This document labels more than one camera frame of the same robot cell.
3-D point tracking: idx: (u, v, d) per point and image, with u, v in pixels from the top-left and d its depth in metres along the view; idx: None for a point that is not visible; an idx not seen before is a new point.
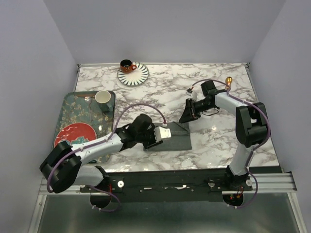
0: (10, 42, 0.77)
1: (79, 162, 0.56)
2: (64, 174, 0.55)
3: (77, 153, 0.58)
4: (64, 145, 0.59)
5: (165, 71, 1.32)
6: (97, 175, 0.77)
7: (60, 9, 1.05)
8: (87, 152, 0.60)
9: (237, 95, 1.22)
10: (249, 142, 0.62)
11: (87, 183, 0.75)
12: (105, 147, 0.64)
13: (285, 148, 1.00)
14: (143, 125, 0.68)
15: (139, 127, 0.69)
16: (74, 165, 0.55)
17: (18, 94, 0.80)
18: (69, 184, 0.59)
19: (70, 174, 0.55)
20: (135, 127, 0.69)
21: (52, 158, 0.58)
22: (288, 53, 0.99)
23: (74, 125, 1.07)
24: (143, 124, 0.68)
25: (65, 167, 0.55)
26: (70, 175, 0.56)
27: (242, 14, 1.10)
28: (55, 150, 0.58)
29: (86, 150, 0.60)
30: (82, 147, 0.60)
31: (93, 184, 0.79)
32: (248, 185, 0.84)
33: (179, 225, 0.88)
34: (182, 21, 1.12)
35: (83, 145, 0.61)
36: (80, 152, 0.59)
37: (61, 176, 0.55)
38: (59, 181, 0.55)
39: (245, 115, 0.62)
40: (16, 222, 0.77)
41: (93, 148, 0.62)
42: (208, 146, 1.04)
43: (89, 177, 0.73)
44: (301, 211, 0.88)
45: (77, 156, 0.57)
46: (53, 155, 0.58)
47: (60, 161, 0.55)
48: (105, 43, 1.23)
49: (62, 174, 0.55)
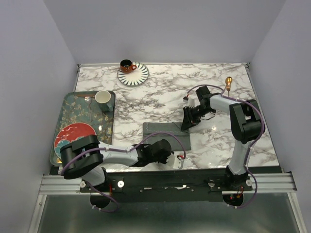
0: (10, 42, 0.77)
1: (100, 161, 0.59)
2: (83, 166, 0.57)
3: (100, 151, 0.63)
4: (93, 140, 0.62)
5: (165, 71, 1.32)
6: (100, 175, 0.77)
7: (60, 10, 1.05)
8: (109, 154, 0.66)
9: (237, 95, 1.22)
10: (245, 139, 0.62)
11: (88, 180, 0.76)
12: (123, 157, 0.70)
13: (285, 148, 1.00)
14: (160, 150, 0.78)
15: (156, 151, 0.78)
16: (95, 162, 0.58)
17: (18, 94, 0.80)
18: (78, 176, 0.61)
19: (88, 168, 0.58)
20: (152, 150, 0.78)
21: (77, 144, 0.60)
22: (288, 53, 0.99)
23: (74, 125, 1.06)
24: (161, 149, 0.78)
25: (87, 160, 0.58)
26: (87, 169, 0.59)
27: (242, 13, 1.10)
28: (83, 139, 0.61)
29: (109, 153, 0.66)
30: (107, 148, 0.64)
31: (94, 182, 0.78)
32: (248, 185, 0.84)
33: (179, 225, 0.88)
34: (182, 22, 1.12)
35: (108, 146, 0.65)
36: (103, 151, 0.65)
37: (78, 166, 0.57)
38: (74, 171, 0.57)
39: (238, 112, 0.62)
40: (16, 222, 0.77)
41: (115, 153, 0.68)
42: (208, 146, 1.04)
43: (94, 176, 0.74)
44: (301, 211, 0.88)
45: (101, 154, 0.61)
46: (79, 142, 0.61)
47: (84, 153, 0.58)
48: (105, 43, 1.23)
49: (81, 165, 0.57)
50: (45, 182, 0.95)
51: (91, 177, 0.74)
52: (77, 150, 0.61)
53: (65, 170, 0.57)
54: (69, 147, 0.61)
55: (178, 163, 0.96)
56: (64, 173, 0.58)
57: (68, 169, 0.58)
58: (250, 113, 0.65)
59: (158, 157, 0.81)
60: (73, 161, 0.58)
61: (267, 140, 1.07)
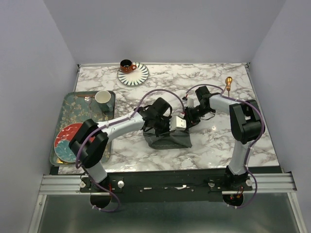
0: (10, 43, 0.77)
1: (106, 139, 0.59)
2: (93, 149, 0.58)
3: (103, 130, 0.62)
4: (91, 123, 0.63)
5: (165, 71, 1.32)
6: (104, 170, 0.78)
7: (60, 10, 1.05)
8: (112, 129, 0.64)
9: (237, 94, 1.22)
10: (245, 139, 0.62)
11: (93, 175, 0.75)
12: (127, 125, 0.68)
13: (285, 148, 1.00)
14: (163, 106, 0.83)
15: (159, 107, 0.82)
16: (100, 141, 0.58)
17: (18, 94, 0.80)
18: (96, 160, 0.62)
19: (98, 149, 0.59)
20: (155, 107, 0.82)
21: (80, 135, 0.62)
22: (288, 53, 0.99)
23: (74, 125, 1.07)
24: (164, 105, 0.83)
25: (93, 142, 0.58)
26: (97, 150, 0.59)
27: (242, 13, 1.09)
28: (82, 126, 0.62)
29: (111, 128, 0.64)
30: (108, 124, 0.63)
31: (97, 179, 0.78)
32: (248, 185, 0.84)
33: (179, 225, 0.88)
34: (182, 22, 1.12)
35: (108, 123, 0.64)
36: (105, 129, 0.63)
37: (89, 150, 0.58)
38: (87, 157, 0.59)
39: (237, 112, 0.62)
40: (16, 222, 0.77)
41: (117, 125, 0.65)
42: (208, 146, 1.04)
43: (98, 169, 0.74)
44: (301, 211, 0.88)
45: (104, 132, 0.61)
46: (82, 131, 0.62)
47: (88, 138, 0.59)
48: (105, 43, 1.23)
49: (91, 149, 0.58)
50: (46, 182, 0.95)
51: (95, 171, 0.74)
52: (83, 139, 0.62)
53: (81, 158, 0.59)
54: (77, 140, 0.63)
55: (181, 122, 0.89)
56: (82, 162, 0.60)
57: (83, 157, 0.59)
58: (250, 113, 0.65)
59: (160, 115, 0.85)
60: (83, 148, 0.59)
61: (267, 140, 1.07)
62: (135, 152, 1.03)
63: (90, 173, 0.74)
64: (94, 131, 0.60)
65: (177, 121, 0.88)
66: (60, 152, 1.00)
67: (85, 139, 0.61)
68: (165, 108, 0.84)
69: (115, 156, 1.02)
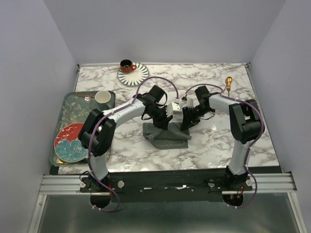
0: (10, 43, 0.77)
1: (114, 124, 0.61)
2: (104, 135, 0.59)
3: (110, 117, 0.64)
4: (97, 112, 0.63)
5: (165, 71, 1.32)
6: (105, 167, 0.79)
7: (60, 10, 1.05)
8: (118, 115, 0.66)
9: (237, 95, 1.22)
10: (244, 139, 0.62)
11: (96, 170, 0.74)
12: (130, 111, 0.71)
13: (285, 148, 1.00)
14: (159, 92, 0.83)
15: (156, 94, 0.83)
16: (111, 126, 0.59)
17: (18, 94, 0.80)
18: (107, 148, 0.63)
19: (109, 134, 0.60)
20: (152, 93, 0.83)
21: (87, 125, 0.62)
22: (288, 53, 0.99)
23: (74, 125, 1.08)
24: (159, 92, 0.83)
25: (103, 129, 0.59)
26: (108, 137, 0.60)
27: (242, 14, 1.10)
28: (89, 117, 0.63)
29: (117, 114, 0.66)
30: (113, 111, 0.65)
31: (100, 175, 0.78)
32: (248, 185, 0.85)
33: (180, 225, 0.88)
34: (182, 22, 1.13)
35: (112, 110, 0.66)
36: (112, 116, 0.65)
37: (101, 138, 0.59)
38: (99, 144, 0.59)
39: (237, 112, 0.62)
40: (16, 222, 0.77)
41: (122, 112, 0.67)
42: (208, 146, 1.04)
43: (102, 164, 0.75)
44: (301, 211, 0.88)
45: (112, 119, 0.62)
46: (88, 122, 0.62)
47: (97, 125, 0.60)
48: (105, 43, 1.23)
49: (102, 136, 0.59)
50: (46, 182, 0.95)
51: (99, 166, 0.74)
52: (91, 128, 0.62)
53: (93, 147, 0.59)
54: (85, 130, 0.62)
55: (177, 106, 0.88)
56: (94, 151, 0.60)
57: (95, 145, 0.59)
58: (249, 113, 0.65)
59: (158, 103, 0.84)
60: (94, 137, 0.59)
61: (267, 140, 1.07)
62: (135, 152, 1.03)
63: (95, 168, 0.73)
64: (101, 119, 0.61)
65: (173, 106, 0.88)
66: (60, 152, 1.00)
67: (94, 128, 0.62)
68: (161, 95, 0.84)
69: (115, 156, 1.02)
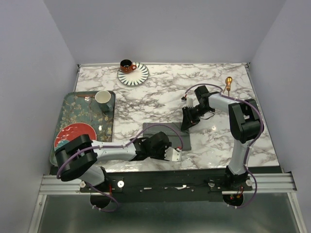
0: (10, 43, 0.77)
1: (94, 160, 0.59)
2: (77, 166, 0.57)
3: (94, 150, 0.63)
4: (86, 139, 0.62)
5: (165, 71, 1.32)
6: (100, 175, 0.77)
7: (60, 10, 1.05)
8: (104, 152, 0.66)
9: (237, 95, 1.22)
10: (244, 139, 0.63)
11: (87, 180, 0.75)
12: (119, 152, 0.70)
13: (285, 148, 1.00)
14: (159, 142, 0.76)
15: (155, 143, 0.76)
16: (89, 160, 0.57)
17: (18, 94, 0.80)
18: (75, 177, 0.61)
19: (82, 167, 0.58)
20: (151, 142, 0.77)
21: (70, 146, 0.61)
22: (288, 53, 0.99)
23: (74, 125, 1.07)
24: (160, 141, 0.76)
25: (80, 159, 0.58)
26: (82, 168, 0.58)
27: (242, 13, 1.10)
28: (76, 139, 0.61)
29: (103, 150, 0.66)
30: (101, 145, 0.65)
31: (94, 182, 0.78)
32: (248, 185, 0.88)
33: (180, 225, 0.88)
34: (182, 22, 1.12)
35: (102, 144, 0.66)
36: (97, 149, 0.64)
37: (73, 167, 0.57)
38: (68, 172, 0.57)
39: (237, 112, 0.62)
40: (16, 222, 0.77)
41: (110, 150, 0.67)
42: (208, 146, 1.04)
43: (93, 175, 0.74)
44: (301, 211, 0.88)
45: (95, 153, 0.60)
46: (73, 143, 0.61)
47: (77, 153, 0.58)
48: (105, 43, 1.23)
49: (76, 166, 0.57)
50: (46, 182, 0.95)
51: (89, 178, 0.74)
52: (71, 151, 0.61)
53: (61, 172, 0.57)
54: (64, 149, 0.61)
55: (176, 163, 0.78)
56: (60, 175, 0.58)
57: (64, 170, 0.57)
58: (249, 113, 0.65)
59: (157, 150, 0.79)
60: (68, 162, 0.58)
61: (267, 140, 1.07)
62: None
63: (84, 178, 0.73)
64: (85, 149, 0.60)
65: None
66: None
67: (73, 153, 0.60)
68: (163, 144, 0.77)
69: None
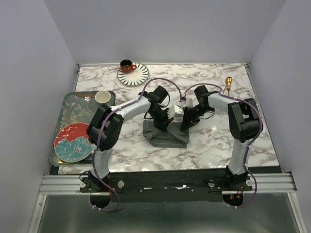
0: (10, 43, 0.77)
1: (122, 119, 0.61)
2: (112, 130, 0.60)
3: (117, 112, 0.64)
4: (104, 107, 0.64)
5: (165, 71, 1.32)
6: (107, 167, 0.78)
7: (60, 10, 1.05)
8: (125, 111, 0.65)
9: (237, 95, 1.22)
10: (243, 138, 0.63)
11: (98, 170, 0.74)
12: (136, 108, 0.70)
13: (285, 148, 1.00)
14: (163, 92, 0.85)
15: (160, 93, 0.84)
16: (118, 121, 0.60)
17: (18, 94, 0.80)
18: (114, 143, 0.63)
19: (116, 129, 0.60)
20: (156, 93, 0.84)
21: (95, 120, 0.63)
22: (288, 53, 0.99)
23: (74, 125, 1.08)
24: (164, 91, 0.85)
25: (111, 124, 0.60)
26: (116, 131, 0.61)
27: (242, 13, 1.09)
28: (96, 111, 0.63)
29: (124, 110, 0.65)
30: (120, 107, 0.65)
31: (102, 174, 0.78)
32: (248, 185, 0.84)
33: (179, 225, 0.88)
34: (182, 22, 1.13)
35: (120, 106, 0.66)
36: (119, 111, 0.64)
37: (109, 132, 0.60)
38: (107, 139, 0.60)
39: (236, 111, 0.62)
40: (16, 222, 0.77)
41: (129, 108, 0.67)
42: (208, 146, 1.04)
43: (105, 163, 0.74)
44: (301, 211, 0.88)
45: (119, 114, 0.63)
46: (97, 116, 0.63)
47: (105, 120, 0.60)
48: (105, 43, 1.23)
49: (110, 131, 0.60)
50: (46, 182, 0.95)
51: (104, 164, 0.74)
52: (99, 123, 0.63)
53: (101, 142, 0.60)
54: (92, 126, 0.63)
55: None
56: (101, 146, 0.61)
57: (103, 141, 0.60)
58: (248, 112, 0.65)
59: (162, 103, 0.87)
60: (102, 131, 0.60)
61: (267, 140, 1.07)
62: (135, 152, 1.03)
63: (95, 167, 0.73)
64: (109, 114, 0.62)
65: None
66: (60, 152, 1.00)
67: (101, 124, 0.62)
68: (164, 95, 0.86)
69: (115, 156, 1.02)
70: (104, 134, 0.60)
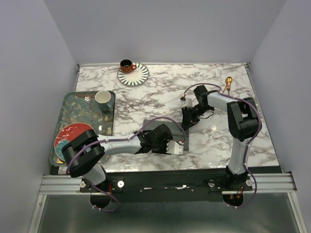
0: (10, 43, 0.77)
1: (102, 153, 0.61)
2: (87, 160, 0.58)
3: (101, 143, 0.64)
4: (91, 133, 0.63)
5: (165, 71, 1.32)
6: (102, 174, 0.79)
7: (60, 10, 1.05)
8: (111, 145, 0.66)
9: (237, 95, 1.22)
10: (242, 136, 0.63)
11: (90, 179, 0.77)
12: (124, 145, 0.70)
13: (285, 148, 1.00)
14: (162, 134, 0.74)
15: (158, 135, 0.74)
16: (97, 154, 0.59)
17: (18, 94, 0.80)
18: (84, 172, 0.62)
19: (92, 161, 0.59)
20: (154, 134, 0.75)
21: (76, 142, 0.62)
22: (288, 53, 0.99)
23: (74, 125, 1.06)
24: (163, 133, 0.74)
25: (89, 154, 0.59)
26: (91, 163, 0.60)
27: (242, 14, 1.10)
28: (81, 135, 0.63)
29: (110, 143, 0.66)
30: (108, 139, 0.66)
31: (95, 181, 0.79)
32: (248, 185, 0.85)
33: (180, 225, 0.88)
34: (182, 22, 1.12)
35: (108, 138, 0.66)
36: (104, 143, 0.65)
37: (82, 162, 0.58)
38: (77, 168, 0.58)
39: (235, 110, 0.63)
40: (16, 222, 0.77)
41: (116, 143, 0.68)
42: (208, 146, 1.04)
43: (96, 174, 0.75)
44: (301, 211, 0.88)
45: (101, 146, 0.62)
46: (79, 139, 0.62)
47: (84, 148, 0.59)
48: (105, 43, 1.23)
49: (84, 160, 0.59)
50: (46, 182, 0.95)
51: (92, 175, 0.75)
52: (78, 147, 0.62)
53: (71, 168, 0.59)
54: (70, 146, 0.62)
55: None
56: (70, 171, 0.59)
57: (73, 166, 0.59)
58: (247, 111, 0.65)
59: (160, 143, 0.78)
60: (76, 158, 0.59)
61: (267, 140, 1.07)
62: None
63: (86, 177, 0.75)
64: (92, 143, 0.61)
65: None
66: (60, 152, 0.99)
67: (79, 149, 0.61)
68: (165, 136, 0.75)
69: (115, 156, 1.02)
70: (77, 160, 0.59)
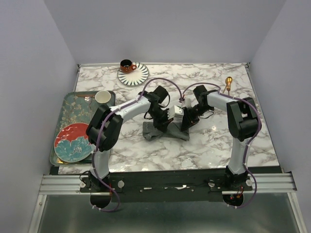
0: (9, 43, 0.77)
1: (121, 120, 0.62)
2: (111, 131, 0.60)
3: (117, 113, 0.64)
4: (104, 108, 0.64)
5: (165, 71, 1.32)
6: (107, 166, 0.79)
7: (60, 10, 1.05)
8: (125, 111, 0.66)
9: (237, 94, 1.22)
10: (242, 136, 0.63)
11: (98, 168, 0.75)
12: (136, 107, 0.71)
13: (285, 148, 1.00)
14: (163, 92, 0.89)
15: (161, 93, 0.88)
16: (118, 121, 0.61)
17: (17, 94, 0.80)
18: (113, 144, 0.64)
19: (115, 129, 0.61)
20: (157, 93, 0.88)
21: (95, 120, 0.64)
22: (288, 53, 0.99)
23: (74, 125, 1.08)
24: (164, 91, 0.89)
25: (110, 124, 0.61)
26: (115, 131, 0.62)
27: (242, 13, 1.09)
28: (96, 112, 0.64)
29: (124, 110, 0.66)
30: (120, 107, 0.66)
31: (102, 173, 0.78)
32: (248, 185, 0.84)
33: (179, 225, 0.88)
34: (182, 22, 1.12)
35: (120, 106, 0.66)
36: (119, 111, 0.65)
37: (109, 133, 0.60)
38: (106, 140, 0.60)
39: (235, 109, 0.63)
40: (16, 222, 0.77)
41: (129, 108, 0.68)
42: (208, 146, 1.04)
43: (104, 163, 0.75)
44: (301, 212, 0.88)
45: (118, 115, 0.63)
46: (96, 116, 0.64)
47: (105, 121, 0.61)
48: (105, 43, 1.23)
49: (109, 132, 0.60)
50: (46, 182, 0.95)
51: (101, 165, 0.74)
52: (99, 124, 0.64)
53: (101, 142, 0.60)
54: (92, 126, 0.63)
55: None
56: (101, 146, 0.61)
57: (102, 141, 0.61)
58: (246, 111, 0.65)
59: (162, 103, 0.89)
60: (101, 133, 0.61)
61: (267, 140, 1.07)
62: (136, 152, 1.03)
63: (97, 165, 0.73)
64: (108, 115, 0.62)
65: None
66: (60, 152, 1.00)
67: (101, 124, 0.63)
68: (165, 95, 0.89)
69: (115, 156, 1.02)
70: (103, 134, 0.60)
